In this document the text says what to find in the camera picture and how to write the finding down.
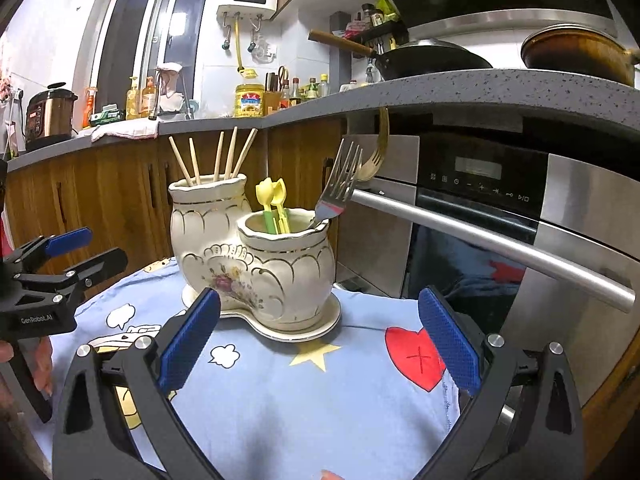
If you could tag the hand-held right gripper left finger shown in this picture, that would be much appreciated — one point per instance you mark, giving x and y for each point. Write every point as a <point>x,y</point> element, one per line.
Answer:
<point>192,340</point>

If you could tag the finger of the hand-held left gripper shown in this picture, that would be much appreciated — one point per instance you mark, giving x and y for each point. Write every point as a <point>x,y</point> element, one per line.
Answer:
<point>70,239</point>
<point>102,261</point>

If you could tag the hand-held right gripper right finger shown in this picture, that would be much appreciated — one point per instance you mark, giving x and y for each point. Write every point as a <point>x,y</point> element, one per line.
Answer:
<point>447,340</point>

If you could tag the cream ceramic double utensil holder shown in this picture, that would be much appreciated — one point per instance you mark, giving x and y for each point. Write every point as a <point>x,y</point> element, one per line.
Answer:
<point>295,280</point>

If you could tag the wooden chopstick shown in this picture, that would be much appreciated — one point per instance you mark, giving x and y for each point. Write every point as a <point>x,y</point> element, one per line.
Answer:
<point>245,152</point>
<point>219,157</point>
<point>180,160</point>
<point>231,152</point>
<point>194,160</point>

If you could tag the silver metal fork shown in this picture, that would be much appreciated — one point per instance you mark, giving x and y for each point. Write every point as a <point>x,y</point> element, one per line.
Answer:
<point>340,180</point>

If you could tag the person's left hand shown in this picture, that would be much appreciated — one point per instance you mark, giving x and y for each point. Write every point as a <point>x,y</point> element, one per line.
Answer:
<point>44,365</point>

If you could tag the wooden kitchen base cabinet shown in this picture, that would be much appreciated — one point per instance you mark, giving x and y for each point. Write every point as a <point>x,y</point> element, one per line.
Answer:
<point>125,185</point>

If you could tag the white pink dish cloth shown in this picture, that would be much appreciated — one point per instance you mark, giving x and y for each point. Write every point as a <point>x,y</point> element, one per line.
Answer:
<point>125,131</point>

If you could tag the steel electric pressure cooker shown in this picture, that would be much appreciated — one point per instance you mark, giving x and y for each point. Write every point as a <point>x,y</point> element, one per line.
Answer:
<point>50,115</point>

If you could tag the blue cartoon printed blanket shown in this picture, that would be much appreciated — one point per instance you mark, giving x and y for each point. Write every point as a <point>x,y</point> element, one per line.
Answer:
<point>300,410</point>

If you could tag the green sponge packet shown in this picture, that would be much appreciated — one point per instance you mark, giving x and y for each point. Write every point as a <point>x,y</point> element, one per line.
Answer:
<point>107,116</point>

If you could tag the orange spray bottle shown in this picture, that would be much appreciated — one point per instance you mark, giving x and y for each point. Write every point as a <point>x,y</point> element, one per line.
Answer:
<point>89,107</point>

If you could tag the yellow dish soap bottle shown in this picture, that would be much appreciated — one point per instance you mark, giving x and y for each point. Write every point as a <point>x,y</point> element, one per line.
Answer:
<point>132,100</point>

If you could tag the chrome faucet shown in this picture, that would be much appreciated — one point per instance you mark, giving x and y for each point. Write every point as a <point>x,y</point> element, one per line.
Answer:
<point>156,102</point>

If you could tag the amber liquid bottle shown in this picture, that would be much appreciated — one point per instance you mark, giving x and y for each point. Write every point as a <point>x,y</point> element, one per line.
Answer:
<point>148,97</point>

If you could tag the built-in black steel oven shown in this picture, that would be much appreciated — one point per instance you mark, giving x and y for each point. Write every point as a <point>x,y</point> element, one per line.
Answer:
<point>480,170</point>

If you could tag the pink white rag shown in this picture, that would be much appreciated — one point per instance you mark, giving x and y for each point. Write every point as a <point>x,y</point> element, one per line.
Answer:
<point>169,77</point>

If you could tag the yellow cooking oil bottle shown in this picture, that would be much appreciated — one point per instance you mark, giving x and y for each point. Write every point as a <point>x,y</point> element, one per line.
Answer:
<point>249,102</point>

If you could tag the kitchen window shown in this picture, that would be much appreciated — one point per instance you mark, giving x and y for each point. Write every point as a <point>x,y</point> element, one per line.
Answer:
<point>150,20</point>

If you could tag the wooden knife block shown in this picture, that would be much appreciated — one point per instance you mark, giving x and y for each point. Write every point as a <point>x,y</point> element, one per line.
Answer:
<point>272,97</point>

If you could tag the red cap sauce bottle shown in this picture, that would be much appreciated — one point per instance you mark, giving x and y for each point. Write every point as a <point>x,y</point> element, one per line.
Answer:
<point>285,96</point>

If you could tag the grey speckled kitchen countertop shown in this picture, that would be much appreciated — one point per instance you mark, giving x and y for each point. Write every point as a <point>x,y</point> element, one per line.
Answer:
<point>450,92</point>

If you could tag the dark sauce bottle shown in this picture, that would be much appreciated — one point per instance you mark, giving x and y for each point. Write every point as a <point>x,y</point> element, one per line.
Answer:
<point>296,91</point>

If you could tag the green glass bottle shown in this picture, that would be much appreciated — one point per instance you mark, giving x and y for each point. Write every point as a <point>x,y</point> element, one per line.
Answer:
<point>312,89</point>

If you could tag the black wok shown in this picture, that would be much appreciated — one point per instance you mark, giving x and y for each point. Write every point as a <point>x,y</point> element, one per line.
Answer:
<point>430,60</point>

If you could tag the clear bottle yellow cap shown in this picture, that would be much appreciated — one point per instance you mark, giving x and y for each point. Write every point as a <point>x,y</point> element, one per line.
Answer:
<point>324,85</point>

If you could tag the grey vertical pipe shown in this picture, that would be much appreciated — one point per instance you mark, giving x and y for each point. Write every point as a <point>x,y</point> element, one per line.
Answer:
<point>340,55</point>

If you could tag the brown cooking pot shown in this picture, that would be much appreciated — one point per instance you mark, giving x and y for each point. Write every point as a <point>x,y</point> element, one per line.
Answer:
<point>575,55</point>

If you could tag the black spice rack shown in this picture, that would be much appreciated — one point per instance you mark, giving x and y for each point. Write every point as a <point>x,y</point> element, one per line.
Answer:
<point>375,25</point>

